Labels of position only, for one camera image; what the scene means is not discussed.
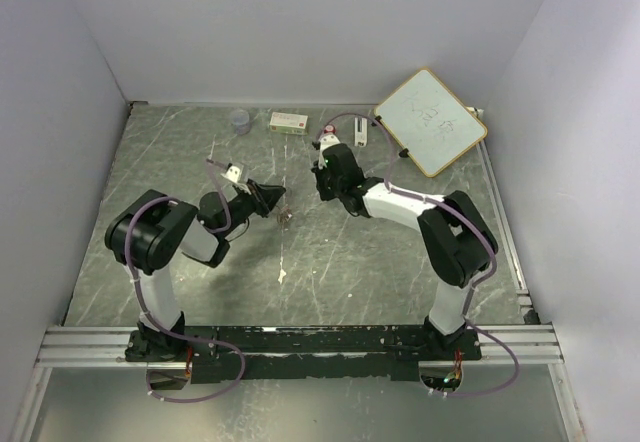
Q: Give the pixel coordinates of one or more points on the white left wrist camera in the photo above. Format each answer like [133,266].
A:
[236,174]

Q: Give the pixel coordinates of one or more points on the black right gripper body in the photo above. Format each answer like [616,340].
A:
[324,181]

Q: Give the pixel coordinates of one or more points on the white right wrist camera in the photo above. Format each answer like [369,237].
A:
[327,140]

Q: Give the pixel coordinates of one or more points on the large metal keyring with clips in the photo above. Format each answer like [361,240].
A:
[284,216]

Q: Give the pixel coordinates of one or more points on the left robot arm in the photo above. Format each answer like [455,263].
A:
[149,233]

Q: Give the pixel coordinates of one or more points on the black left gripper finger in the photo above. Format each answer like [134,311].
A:
[269,199]
[268,189]

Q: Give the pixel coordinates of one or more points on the green white staple box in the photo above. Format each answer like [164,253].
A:
[288,123]

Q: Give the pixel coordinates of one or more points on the clear jar of paperclips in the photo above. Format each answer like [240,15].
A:
[240,121]

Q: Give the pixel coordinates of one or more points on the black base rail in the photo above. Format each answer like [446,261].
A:
[220,353]

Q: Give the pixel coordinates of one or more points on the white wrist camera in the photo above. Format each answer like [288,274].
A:
[327,140]
[236,174]

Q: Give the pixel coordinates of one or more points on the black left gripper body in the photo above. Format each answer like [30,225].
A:
[253,191]

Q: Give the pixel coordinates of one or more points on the white stapler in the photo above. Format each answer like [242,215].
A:
[360,131]

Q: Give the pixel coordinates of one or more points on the yellow framed whiteboard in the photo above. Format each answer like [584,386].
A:
[429,121]

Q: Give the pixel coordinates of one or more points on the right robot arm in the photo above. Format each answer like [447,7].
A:
[460,246]

